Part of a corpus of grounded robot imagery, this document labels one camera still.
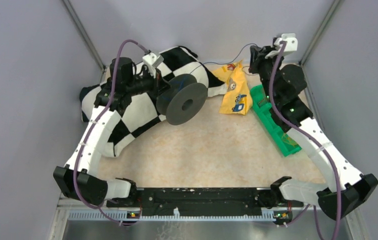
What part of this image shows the blue cable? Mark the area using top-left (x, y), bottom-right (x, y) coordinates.
top-left (167, 43), bottom-right (261, 100)

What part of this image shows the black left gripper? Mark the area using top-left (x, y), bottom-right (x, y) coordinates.
top-left (125, 65), bottom-right (173, 99)

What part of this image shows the black white checkered pillow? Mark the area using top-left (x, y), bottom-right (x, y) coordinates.
top-left (79, 46), bottom-right (227, 158)

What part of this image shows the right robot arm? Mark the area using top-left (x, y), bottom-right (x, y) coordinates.
top-left (248, 45), bottom-right (378, 221)

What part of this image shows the grey plastic cable spool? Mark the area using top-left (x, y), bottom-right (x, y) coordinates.
top-left (155, 73), bottom-right (208, 126)

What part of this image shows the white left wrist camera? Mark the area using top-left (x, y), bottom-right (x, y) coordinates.
top-left (142, 52), bottom-right (164, 74)

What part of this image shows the yellow cartoon print cloth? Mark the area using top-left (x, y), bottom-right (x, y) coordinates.
top-left (212, 60), bottom-right (253, 116)

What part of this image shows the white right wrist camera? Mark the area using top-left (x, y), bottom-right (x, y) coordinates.
top-left (265, 33), bottom-right (298, 59)

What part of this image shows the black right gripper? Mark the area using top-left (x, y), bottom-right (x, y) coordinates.
top-left (247, 45), bottom-right (285, 104)

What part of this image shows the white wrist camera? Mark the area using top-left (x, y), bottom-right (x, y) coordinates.
top-left (142, 52), bottom-right (164, 74)
top-left (265, 33), bottom-right (298, 59)

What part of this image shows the green three-compartment plastic bin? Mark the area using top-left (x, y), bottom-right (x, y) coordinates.
top-left (250, 85), bottom-right (302, 157)

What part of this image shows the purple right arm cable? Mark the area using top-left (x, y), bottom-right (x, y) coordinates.
top-left (267, 39), bottom-right (343, 240)

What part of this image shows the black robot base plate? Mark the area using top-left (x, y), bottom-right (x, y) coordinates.
top-left (106, 187), bottom-right (304, 217)

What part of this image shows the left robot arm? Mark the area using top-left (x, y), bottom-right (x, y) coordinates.
top-left (53, 53), bottom-right (169, 209)

